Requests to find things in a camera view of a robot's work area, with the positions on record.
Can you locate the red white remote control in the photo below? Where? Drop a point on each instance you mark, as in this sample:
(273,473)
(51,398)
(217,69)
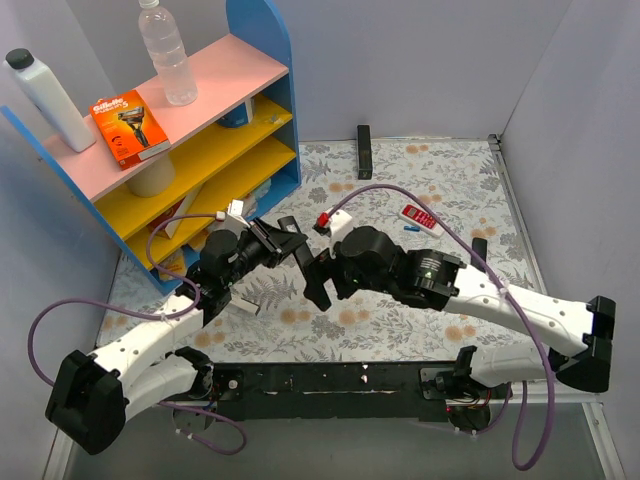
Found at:
(415,216)

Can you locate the plain black remote control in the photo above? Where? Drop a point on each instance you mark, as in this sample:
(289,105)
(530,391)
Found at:
(315,274)

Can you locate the white bottle black cap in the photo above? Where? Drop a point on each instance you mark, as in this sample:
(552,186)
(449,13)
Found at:
(43,89)

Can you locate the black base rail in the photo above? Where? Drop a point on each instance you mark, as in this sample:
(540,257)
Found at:
(427,391)

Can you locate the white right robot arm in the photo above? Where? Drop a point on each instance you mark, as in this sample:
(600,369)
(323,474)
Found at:
(573,341)

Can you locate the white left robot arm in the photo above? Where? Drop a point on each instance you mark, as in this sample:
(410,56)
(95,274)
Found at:
(95,394)

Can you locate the tissue packs on shelf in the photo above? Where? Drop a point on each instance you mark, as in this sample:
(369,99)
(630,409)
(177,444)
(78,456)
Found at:
(177,262)

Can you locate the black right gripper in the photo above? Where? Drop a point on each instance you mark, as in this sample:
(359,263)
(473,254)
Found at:
(323,275)

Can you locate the black box at back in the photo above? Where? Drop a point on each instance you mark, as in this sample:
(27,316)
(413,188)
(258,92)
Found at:
(364,152)

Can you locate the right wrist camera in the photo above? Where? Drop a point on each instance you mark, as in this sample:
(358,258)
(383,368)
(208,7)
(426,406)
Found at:
(335,222)

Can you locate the cream cylinder on shelf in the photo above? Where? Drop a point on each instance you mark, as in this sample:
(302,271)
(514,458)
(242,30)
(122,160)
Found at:
(154,179)

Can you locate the silver white remote control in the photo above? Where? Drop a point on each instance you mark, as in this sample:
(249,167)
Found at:
(242,306)

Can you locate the clear plastic water bottle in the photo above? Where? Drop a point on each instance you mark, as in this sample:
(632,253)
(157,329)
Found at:
(165,47)

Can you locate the blue pink yellow shelf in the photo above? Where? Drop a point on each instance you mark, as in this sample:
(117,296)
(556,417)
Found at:
(213,164)

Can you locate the black remote with buttons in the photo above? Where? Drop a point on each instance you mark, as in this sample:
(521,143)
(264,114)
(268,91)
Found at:
(289,224)

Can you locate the blue white can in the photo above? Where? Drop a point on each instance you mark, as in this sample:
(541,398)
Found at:
(239,116)

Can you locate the orange razor box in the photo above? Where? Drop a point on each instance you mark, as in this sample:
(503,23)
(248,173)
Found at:
(129,128)

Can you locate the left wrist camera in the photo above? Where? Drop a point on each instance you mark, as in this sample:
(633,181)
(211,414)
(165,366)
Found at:
(233,218)

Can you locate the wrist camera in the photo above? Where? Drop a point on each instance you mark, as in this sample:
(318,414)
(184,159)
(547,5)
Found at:
(335,222)
(233,218)

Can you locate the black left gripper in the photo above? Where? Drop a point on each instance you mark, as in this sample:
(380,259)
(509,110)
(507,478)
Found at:
(270,241)

